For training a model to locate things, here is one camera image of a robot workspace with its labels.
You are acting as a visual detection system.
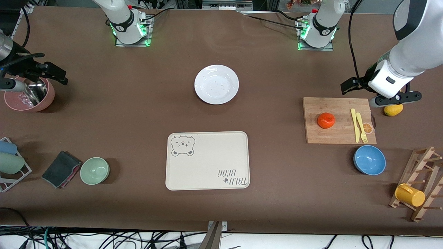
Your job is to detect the orange mandarin fruit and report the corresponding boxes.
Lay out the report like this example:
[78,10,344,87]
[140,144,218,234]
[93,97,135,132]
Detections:
[317,112,336,129]

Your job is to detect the white round plate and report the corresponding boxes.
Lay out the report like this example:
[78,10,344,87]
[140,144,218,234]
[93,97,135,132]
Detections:
[194,65,239,105]

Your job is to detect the pink bowl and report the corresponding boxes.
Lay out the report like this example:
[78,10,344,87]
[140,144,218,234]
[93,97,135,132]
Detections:
[4,77,55,112]

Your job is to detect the metal scoop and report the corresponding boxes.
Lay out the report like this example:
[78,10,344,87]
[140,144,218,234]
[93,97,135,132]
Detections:
[24,80,48,106]

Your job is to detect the bamboo cutting board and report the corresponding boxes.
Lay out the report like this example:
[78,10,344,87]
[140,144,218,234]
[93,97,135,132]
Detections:
[303,97,377,145]

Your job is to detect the yellow plastic fork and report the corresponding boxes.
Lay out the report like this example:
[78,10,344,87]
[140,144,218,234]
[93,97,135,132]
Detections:
[356,112,369,144]

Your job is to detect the yellow plastic knife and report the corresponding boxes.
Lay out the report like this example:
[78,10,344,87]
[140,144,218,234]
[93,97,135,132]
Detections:
[351,108,361,143]

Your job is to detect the yellow lemon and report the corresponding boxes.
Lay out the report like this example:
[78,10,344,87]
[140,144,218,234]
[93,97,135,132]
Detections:
[384,104,404,117]

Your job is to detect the blue bowl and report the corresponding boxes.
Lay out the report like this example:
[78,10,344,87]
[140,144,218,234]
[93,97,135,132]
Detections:
[353,145,386,176]

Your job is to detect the pale blue cup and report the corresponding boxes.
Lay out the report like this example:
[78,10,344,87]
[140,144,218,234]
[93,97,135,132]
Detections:
[0,140,18,155]

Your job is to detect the dark grey folded cloth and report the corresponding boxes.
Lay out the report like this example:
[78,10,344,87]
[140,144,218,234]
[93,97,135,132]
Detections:
[42,150,82,189]

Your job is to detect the pale green bowl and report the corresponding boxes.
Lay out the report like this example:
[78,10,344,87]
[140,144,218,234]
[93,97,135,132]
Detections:
[80,157,110,185]

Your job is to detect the pale green cup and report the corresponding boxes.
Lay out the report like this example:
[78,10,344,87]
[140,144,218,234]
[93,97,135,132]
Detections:
[0,153,25,175]

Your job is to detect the wooden mug rack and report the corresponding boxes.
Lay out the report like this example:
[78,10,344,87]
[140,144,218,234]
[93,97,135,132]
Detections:
[389,146,443,222]

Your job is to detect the yellow mug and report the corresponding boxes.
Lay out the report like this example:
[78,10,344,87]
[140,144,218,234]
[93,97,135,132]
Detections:
[395,183,426,208]

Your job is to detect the beige bear print tray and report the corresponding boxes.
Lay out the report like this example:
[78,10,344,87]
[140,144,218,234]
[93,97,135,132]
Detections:
[165,131,250,191]

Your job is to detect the aluminium table frame rail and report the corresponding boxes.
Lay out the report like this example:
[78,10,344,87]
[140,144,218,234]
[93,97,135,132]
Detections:
[10,3,35,39]

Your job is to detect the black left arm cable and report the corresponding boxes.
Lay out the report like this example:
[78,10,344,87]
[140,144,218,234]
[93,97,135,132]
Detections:
[348,0,367,82]

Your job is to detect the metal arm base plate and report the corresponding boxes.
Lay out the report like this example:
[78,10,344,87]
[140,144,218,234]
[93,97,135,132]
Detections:
[297,19,334,52]
[115,16,152,47]

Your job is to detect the long black table cable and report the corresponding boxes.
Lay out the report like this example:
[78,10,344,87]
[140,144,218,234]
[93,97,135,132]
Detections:
[239,10,307,30]

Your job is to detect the white wire cup rack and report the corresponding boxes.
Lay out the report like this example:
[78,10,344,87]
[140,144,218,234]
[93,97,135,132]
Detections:
[0,137,32,193]

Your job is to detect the short black base cable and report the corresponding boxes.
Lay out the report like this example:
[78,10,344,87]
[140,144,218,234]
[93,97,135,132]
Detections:
[137,8,171,23]

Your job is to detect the aluminium frame block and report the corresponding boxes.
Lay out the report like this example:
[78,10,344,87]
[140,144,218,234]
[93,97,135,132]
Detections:
[202,0,254,13]

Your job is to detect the tangle of floor cables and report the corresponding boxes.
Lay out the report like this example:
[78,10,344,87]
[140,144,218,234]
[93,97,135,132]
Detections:
[0,207,243,249]

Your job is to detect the metal table bracket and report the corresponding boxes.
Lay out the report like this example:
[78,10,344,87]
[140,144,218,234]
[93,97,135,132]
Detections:
[204,221,228,249]

